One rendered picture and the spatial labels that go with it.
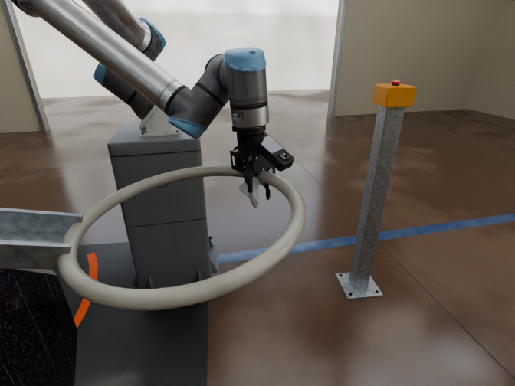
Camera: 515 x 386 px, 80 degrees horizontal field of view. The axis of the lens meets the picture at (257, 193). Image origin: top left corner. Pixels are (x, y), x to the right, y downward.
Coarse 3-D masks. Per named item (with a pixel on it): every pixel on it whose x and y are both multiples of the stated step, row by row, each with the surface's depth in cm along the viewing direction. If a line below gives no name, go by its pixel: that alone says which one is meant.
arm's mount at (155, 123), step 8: (152, 112) 137; (160, 112) 138; (144, 120) 138; (152, 120) 139; (160, 120) 140; (144, 128) 140; (152, 128) 140; (160, 128) 141; (168, 128) 142; (176, 128) 145; (144, 136) 140
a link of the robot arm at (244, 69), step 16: (240, 48) 70; (256, 48) 68; (224, 64) 70; (240, 64) 65; (256, 64) 65; (224, 80) 71; (240, 80) 66; (256, 80) 66; (240, 96) 68; (256, 96) 68
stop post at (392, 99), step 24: (384, 96) 125; (408, 96) 124; (384, 120) 129; (384, 144) 134; (384, 168) 139; (384, 192) 144; (360, 216) 157; (360, 240) 158; (360, 264) 162; (360, 288) 170
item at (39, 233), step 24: (0, 216) 59; (24, 216) 60; (48, 216) 61; (72, 216) 63; (0, 240) 51; (24, 240) 59; (48, 240) 60; (0, 264) 52; (24, 264) 53; (48, 264) 54
